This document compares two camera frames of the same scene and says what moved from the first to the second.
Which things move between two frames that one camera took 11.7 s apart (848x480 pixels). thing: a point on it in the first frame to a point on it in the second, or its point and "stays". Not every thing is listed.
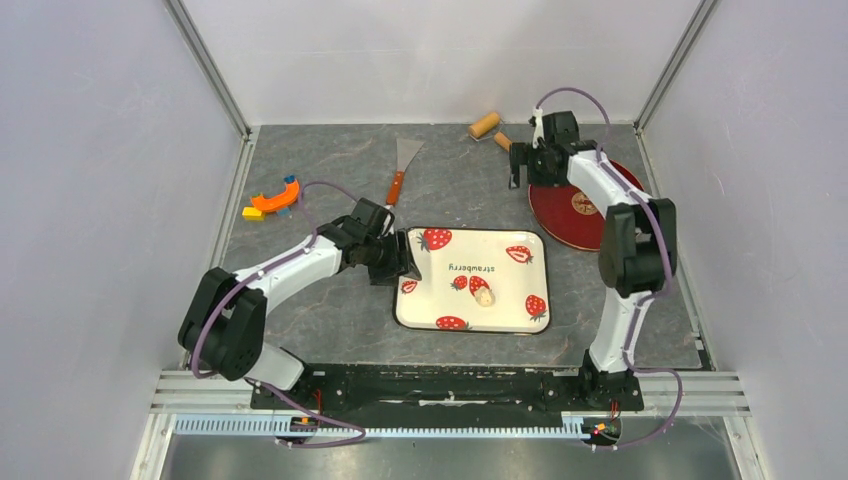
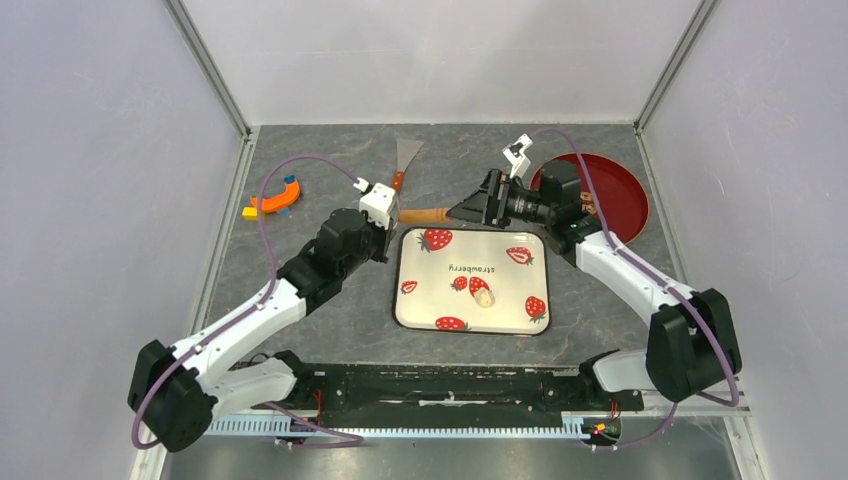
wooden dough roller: x=490 y=127 to x=422 y=215
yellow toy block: x=252 y=214 stays
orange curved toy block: x=290 y=196 stays
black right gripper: x=523 y=154 to x=488 y=205
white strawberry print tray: x=454 y=263 stays
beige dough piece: x=485 y=297 stays
